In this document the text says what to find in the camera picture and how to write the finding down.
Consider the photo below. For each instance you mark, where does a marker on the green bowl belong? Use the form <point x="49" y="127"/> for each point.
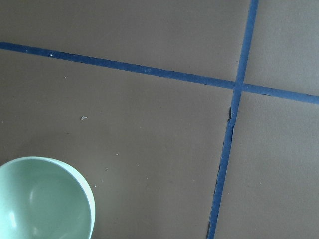
<point x="44" y="198"/>

